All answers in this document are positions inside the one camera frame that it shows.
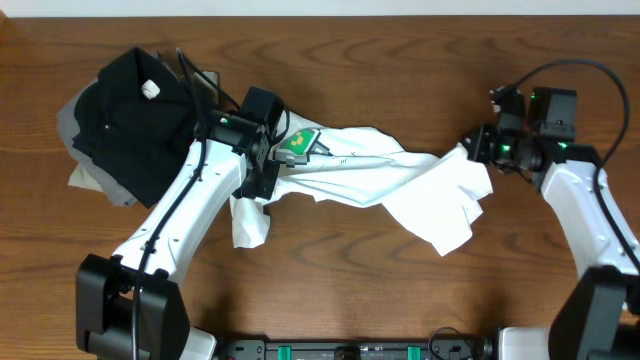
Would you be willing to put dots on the white robot print t-shirt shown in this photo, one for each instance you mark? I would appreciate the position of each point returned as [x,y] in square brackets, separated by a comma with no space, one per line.
[435,198]

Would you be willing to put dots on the white collar label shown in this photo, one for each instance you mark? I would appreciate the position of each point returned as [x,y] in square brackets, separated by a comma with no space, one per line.
[150,89]

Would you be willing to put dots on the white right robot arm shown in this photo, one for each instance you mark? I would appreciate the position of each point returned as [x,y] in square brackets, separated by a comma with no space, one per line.
[604,249]

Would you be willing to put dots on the black folded shirt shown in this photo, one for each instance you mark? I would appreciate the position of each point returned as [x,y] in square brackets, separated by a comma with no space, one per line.
[141,143]

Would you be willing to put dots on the light grey folded cloth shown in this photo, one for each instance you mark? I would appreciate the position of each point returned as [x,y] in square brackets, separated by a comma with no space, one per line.
[87,175]

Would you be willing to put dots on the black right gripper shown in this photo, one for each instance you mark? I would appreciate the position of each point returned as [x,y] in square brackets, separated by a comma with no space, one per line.
[478,151]

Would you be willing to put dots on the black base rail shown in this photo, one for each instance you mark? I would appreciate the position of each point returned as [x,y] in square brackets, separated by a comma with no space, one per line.
[440,347]

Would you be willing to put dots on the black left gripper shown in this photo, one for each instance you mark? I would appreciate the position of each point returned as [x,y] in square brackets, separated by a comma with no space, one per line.
[266,187]

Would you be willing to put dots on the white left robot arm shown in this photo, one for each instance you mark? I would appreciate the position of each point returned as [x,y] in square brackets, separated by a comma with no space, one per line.
[129,305]

